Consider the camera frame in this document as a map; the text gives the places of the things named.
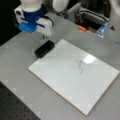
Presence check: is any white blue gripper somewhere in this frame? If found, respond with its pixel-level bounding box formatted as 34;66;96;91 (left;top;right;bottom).
14;6;53;35

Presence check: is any black whiteboard eraser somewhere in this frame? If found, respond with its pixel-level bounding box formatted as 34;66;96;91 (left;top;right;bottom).
35;41;55;58

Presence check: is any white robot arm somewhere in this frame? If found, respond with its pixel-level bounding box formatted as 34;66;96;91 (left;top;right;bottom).
14;0;70;36

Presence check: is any robot base with orange clamps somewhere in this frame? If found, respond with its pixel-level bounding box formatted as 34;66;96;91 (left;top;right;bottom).
64;2;120;39

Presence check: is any white whiteboard panel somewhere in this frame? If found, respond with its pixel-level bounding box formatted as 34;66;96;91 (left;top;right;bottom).
28;39;120;116

